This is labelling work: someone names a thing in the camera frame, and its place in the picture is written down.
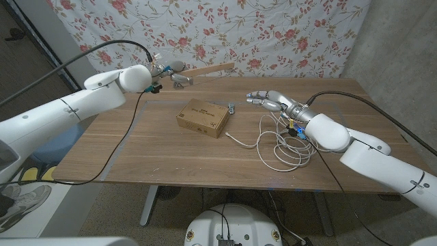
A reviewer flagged black door handle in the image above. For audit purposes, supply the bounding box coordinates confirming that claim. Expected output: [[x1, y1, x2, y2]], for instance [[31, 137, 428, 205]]
[[5, 27, 27, 42]]

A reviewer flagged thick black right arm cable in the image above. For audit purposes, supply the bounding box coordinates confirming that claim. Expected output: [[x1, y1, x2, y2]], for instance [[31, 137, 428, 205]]
[[306, 90, 437, 156]]

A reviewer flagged grey sneaker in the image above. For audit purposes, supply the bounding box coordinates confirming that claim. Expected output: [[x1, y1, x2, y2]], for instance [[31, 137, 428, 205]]
[[0, 184, 53, 233]]

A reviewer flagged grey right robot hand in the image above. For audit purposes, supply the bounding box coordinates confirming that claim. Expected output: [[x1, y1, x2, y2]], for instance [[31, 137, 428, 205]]
[[245, 90, 317, 123]]

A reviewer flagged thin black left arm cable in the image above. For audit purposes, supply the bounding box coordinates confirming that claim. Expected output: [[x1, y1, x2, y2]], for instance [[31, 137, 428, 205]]
[[0, 90, 146, 187]]

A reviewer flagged white Ethernet cable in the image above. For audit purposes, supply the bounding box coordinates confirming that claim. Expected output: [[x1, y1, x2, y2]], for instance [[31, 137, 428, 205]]
[[225, 111, 317, 173]]

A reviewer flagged wooden stick with metal bracket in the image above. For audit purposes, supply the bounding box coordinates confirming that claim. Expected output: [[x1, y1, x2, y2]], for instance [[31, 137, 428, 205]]
[[177, 62, 236, 79]]

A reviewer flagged floral backdrop cloth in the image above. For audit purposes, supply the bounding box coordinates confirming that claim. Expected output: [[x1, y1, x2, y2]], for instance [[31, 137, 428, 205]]
[[46, 0, 371, 93]]

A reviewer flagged white robot chest edge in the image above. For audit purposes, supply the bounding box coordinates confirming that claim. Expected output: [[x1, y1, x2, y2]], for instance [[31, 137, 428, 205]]
[[0, 236, 138, 246]]

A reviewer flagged yellow and black shoe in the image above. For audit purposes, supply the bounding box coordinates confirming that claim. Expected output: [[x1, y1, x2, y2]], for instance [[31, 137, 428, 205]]
[[18, 165, 57, 182]]

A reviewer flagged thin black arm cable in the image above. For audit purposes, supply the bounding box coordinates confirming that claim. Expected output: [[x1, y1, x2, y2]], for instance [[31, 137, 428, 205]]
[[309, 139, 393, 246], [0, 90, 146, 187]]

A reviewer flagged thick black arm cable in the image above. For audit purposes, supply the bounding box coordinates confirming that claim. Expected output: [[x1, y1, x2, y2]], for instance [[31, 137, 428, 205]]
[[0, 40, 154, 107], [306, 90, 437, 156]]

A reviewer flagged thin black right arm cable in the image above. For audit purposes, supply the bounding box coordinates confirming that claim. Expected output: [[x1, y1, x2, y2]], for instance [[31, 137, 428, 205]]
[[309, 139, 393, 246]]

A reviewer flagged black round fan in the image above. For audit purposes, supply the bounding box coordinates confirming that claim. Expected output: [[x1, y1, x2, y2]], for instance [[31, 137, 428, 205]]
[[156, 186, 182, 202]]

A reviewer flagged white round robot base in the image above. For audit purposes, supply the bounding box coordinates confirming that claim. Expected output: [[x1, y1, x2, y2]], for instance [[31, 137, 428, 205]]
[[184, 204, 283, 246]]

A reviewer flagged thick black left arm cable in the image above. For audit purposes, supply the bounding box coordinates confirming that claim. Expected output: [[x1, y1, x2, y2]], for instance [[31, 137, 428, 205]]
[[0, 40, 154, 107]]

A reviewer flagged brown cardboard box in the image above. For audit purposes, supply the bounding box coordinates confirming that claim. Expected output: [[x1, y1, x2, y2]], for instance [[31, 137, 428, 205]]
[[175, 98, 230, 139]]

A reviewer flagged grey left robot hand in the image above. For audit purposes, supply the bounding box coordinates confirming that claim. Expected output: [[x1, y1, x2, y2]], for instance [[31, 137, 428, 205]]
[[150, 60, 194, 90]]

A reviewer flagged white table leg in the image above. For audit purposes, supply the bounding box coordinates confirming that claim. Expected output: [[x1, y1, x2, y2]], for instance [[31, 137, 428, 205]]
[[139, 185, 160, 227], [312, 191, 335, 237]]

